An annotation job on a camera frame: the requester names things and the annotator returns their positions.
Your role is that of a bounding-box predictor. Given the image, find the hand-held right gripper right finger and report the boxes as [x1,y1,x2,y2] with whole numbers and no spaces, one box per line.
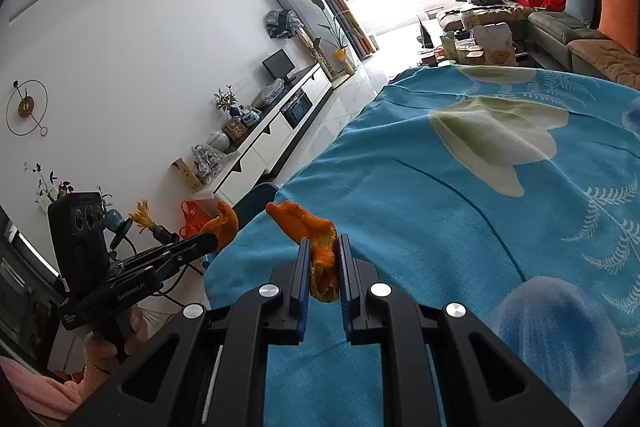
[337,233,576,427]

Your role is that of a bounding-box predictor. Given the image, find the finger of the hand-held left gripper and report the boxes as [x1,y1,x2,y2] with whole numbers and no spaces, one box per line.
[145,239,220,281]
[120,231,219,269]

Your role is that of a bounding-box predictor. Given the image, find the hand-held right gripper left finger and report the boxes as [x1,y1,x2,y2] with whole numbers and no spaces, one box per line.
[62,237,312,427]

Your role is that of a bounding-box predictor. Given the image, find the orange peel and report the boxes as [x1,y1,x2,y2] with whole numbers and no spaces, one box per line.
[265,200,341,304]
[200,200,239,253]

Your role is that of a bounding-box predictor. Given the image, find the person's left forearm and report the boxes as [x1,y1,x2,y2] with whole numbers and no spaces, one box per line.
[0,347,122,423]

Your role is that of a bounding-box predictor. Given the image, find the person's left hand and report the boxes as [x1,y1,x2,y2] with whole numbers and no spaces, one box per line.
[82,309,165,373]

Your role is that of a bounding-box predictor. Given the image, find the red plastic bag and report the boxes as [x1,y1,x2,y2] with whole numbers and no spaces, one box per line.
[179,200,214,238]

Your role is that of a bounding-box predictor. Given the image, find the dried wheat bundle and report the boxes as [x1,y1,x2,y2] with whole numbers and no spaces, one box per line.
[127,200,179,244]

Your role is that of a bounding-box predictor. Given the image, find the yellow box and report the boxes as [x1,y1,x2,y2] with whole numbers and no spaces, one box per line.
[171,156,201,192]

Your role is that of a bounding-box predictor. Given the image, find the dried flower branches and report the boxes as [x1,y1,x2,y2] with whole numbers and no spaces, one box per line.
[24,161,71,208]

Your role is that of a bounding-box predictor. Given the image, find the dark glass cabinet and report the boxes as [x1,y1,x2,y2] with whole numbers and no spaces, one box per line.
[0,206,66,379]

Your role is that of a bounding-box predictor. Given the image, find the wrapped ship model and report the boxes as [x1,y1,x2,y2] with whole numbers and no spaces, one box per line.
[191,143,226,184]

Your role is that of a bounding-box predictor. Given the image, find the blue floral blanket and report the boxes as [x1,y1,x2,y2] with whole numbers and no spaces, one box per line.
[202,66,640,427]

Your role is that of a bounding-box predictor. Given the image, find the white jar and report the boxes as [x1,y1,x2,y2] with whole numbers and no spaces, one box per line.
[207,130,231,154]

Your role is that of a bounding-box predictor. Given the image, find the framed picture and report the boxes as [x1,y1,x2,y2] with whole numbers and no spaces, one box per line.
[222,117,249,142]

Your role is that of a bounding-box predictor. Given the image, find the white black TV cabinet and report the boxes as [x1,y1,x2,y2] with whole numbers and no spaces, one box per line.
[212,62,334,204]

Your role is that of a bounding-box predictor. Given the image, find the blue white porcelain teapot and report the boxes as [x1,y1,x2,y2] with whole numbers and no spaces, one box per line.
[238,104,262,128]

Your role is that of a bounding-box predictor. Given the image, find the plant in blue vase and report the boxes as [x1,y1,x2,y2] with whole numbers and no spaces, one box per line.
[213,84,240,118]

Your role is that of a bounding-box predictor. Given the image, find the clear plastic bag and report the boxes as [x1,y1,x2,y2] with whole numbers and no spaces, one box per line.
[251,79,285,110]

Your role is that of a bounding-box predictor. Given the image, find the black monitor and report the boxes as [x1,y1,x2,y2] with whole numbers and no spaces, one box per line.
[262,49,296,83]

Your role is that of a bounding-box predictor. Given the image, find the wooden stand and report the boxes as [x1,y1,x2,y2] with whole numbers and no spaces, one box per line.
[298,29,334,80]

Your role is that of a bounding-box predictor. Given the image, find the covered standing fan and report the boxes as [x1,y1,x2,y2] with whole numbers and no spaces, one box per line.
[265,8,304,40]

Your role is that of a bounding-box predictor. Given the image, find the tall leafy plant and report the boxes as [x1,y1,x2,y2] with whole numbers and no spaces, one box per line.
[298,0,361,73]

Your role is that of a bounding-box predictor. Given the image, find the beige paper bag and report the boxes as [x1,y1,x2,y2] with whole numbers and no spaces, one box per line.
[472,22,516,67]

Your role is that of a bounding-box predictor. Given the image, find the glass coffee table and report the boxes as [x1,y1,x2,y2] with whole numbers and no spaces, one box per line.
[414,31,531,68]

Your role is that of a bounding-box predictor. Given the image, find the brown ottoman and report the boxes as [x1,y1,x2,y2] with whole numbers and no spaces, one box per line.
[434,4,539,33]

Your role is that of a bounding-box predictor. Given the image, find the green sofa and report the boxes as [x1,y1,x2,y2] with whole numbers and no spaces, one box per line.
[527,0,640,88]

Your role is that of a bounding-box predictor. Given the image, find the orange cushion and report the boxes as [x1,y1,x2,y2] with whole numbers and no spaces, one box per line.
[596,0,640,50]

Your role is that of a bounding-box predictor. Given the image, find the round wire wall clock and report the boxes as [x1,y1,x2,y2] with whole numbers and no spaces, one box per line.
[5,79,50,138]

